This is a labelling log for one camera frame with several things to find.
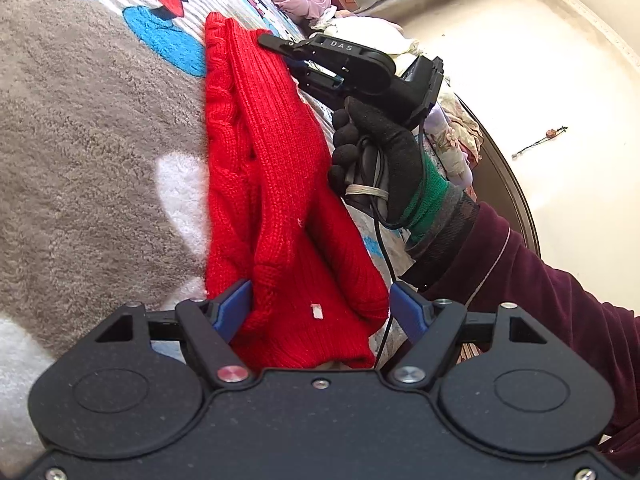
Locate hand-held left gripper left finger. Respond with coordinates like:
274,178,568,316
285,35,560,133
92,278,253,388

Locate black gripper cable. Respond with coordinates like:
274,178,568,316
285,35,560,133
371,207,402,367

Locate small thin stick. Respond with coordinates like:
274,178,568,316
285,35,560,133
510,126,570,159

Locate white quilted garment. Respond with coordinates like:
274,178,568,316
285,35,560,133
311,10,422,59

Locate red knit sweater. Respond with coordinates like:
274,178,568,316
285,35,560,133
203,11,391,372

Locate cartoon mouse printed blanket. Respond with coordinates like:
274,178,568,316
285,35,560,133
0,0,451,463

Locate person's right forearm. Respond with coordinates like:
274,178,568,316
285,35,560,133
399,187,640,443

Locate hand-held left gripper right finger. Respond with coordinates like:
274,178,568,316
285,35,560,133
384,281,547,389

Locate dark brown bed frame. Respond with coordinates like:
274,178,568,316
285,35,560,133
444,85,542,263

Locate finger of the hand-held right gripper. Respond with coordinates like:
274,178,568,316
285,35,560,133
256,31,314,57
286,57,347,93

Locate person's right hand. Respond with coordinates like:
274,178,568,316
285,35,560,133
327,97,455,234

